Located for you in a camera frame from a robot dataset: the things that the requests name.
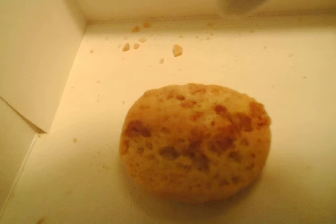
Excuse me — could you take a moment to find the round chocolate chip cookie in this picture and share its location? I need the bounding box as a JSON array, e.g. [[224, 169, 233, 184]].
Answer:
[[118, 83, 272, 205]]

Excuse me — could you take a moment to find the white cardboard box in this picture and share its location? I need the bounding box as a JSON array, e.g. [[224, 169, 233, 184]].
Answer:
[[0, 0, 336, 224]]

